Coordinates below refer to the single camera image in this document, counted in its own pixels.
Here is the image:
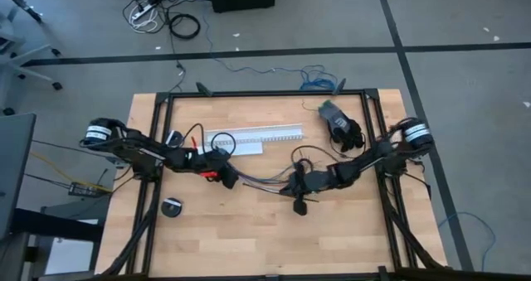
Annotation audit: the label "blue ethernet cable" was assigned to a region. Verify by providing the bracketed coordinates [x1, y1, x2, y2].
[201, 7, 340, 93]

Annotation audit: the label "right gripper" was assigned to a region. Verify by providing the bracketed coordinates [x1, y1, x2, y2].
[280, 159, 333, 217]

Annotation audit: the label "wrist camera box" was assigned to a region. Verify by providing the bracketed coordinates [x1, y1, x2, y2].
[329, 161, 361, 187]
[186, 149, 213, 173]

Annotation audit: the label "bundle of coloured cables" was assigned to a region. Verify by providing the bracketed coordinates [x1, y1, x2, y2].
[242, 144, 353, 193]

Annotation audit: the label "black desk bar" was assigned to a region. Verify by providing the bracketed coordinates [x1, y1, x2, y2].
[11, 207, 105, 244]

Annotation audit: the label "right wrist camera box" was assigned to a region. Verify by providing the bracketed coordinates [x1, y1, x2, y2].
[329, 161, 361, 187]

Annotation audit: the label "white power strip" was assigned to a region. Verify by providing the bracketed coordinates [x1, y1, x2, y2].
[129, 1, 161, 26]

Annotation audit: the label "thin blue floor cable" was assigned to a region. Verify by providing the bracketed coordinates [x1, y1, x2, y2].
[437, 211, 498, 273]

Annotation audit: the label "red cable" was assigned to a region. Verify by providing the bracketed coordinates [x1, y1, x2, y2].
[248, 180, 288, 191]

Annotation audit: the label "black floor cable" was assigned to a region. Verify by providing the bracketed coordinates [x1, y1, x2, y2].
[167, 7, 187, 93]

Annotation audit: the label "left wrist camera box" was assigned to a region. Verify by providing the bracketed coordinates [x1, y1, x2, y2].
[186, 149, 213, 173]

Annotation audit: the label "dark safety glasses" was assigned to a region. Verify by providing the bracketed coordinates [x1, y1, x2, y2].
[329, 121, 368, 153]

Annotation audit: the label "white slotted cable raceway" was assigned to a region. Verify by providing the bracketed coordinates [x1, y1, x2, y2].
[206, 124, 304, 144]

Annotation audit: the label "black coiled cable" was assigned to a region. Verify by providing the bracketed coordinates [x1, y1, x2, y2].
[168, 12, 202, 41]

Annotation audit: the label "black camera cable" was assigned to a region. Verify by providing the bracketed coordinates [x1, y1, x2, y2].
[182, 122, 238, 157]

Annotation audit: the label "grey office chair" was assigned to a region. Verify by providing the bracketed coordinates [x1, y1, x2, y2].
[0, 22, 64, 117]

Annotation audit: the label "grey desk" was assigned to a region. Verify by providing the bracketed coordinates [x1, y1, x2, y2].
[0, 113, 37, 240]

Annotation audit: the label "black hub box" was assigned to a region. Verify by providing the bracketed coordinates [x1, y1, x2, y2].
[67, 181, 101, 199]

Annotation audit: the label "dark desk leg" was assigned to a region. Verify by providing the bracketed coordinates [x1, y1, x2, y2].
[0, 0, 45, 24]

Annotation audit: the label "black aluminium table frame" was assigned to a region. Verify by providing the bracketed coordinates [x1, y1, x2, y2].
[93, 78, 453, 281]

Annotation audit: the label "yellow floor cable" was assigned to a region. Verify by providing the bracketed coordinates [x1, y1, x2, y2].
[27, 150, 114, 194]

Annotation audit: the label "white flat raceway lid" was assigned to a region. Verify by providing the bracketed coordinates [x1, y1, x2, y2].
[197, 141, 265, 156]

